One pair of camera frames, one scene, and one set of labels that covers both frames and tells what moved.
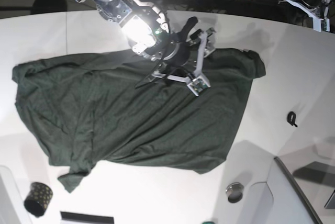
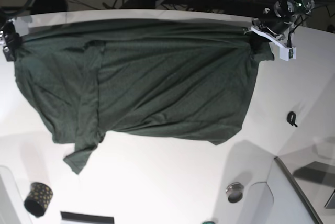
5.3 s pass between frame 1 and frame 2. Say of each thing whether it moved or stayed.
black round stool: stayed
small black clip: stayed
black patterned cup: stayed
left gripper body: moved
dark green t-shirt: moved
